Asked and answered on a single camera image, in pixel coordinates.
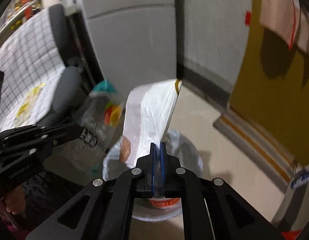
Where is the clear printed snack bag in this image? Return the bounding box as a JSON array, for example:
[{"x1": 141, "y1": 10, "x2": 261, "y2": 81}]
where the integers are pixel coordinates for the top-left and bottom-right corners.
[{"x1": 61, "y1": 79, "x2": 124, "y2": 177}]

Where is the white plastic bag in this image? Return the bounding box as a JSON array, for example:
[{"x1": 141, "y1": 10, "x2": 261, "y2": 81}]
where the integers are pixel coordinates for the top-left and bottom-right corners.
[{"x1": 123, "y1": 79, "x2": 182, "y2": 168}]

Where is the orange white paper bowl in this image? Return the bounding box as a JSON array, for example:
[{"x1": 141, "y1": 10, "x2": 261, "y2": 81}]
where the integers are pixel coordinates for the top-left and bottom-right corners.
[{"x1": 148, "y1": 198, "x2": 180, "y2": 209}]

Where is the trash bin with bag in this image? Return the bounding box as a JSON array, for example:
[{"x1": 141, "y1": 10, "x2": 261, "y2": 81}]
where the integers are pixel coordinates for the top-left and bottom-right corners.
[{"x1": 102, "y1": 129, "x2": 204, "y2": 222}]

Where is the left hand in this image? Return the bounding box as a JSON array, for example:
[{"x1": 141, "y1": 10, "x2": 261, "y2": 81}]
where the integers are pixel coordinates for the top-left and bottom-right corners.
[{"x1": 5, "y1": 186, "x2": 26, "y2": 215}]

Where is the grey office chair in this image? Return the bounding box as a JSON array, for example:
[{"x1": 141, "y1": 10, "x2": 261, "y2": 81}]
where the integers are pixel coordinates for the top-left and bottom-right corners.
[{"x1": 0, "y1": 3, "x2": 100, "y2": 128}]

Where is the striped doormat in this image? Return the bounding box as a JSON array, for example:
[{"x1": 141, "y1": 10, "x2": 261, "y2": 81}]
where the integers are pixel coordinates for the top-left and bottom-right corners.
[{"x1": 213, "y1": 109, "x2": 298, "y2": 193}]

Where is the white grid cloth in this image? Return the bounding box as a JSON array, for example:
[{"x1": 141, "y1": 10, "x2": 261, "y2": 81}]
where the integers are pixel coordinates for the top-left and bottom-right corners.
[{"x1": 0, "y1": 9, "x2": 65, "y2": 132}]

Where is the silver refrigerator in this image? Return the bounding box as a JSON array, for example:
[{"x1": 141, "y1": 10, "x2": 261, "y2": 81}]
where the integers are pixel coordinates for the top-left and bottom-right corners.
[{"x1": 77, "y1": 0, "x2": 177, "y2": 101}]

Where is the hanging beige cloth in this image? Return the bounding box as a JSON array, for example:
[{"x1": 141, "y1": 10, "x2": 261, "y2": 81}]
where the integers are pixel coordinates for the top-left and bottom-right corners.
[{"x1": 260, "y1": 0, "x2": 309, "y2": 55}]

